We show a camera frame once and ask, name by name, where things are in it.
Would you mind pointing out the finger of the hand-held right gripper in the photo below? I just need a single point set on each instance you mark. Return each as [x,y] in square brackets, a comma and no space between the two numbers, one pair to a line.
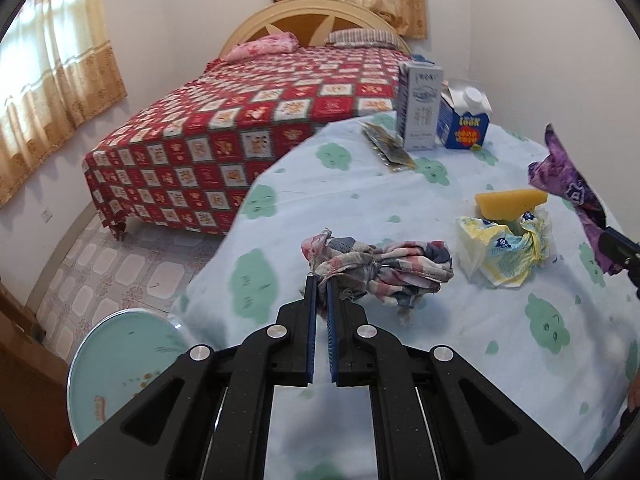
[622,250]

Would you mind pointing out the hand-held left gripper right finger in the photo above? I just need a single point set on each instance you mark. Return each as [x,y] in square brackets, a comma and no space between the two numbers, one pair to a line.
[331,350]

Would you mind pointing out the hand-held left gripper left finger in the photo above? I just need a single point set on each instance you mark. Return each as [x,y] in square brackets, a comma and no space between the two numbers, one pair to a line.
[312,345]

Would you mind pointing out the purple printed wrapper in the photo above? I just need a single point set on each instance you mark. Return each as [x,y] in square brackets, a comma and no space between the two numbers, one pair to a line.
[565,175]

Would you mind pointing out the plaid cloth rag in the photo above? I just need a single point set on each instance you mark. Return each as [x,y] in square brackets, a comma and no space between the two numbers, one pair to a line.
[390,270]

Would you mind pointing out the light blue printed tablecloth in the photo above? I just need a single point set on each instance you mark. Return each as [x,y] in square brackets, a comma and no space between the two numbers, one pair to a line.
[450,335]

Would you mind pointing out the white and yellow crumpled wrapper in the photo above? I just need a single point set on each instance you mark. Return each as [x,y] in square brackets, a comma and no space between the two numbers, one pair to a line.
[500,255]

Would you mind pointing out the yellow sponge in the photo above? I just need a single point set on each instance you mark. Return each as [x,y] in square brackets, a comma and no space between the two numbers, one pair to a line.
[505,202]

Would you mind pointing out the blue milk carton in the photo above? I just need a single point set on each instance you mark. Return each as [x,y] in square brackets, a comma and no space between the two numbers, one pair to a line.
[467,130]

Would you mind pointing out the silver foil packet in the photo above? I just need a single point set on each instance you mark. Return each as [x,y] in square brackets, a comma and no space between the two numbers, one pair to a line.
[387,147]

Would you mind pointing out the bed with red patterned cover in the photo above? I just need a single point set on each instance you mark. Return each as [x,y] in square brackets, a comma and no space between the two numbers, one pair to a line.
[225,135]

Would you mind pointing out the tall grey carton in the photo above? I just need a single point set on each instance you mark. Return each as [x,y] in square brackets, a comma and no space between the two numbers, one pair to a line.
[420,110]

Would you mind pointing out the brown wooden cabinet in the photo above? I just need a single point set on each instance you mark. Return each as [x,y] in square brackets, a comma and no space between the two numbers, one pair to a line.
[25,385]

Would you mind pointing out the pink pillow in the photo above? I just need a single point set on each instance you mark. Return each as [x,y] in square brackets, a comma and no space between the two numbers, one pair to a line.
[260,47]

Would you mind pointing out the striped pillow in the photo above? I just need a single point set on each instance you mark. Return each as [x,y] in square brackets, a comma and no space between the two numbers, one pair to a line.
[365,38]

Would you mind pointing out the cream wooden headboard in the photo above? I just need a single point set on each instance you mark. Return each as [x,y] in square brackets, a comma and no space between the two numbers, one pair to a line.
[320,17]

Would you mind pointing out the white wall socket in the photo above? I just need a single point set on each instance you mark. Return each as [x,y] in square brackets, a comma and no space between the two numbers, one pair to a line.
[46,215]

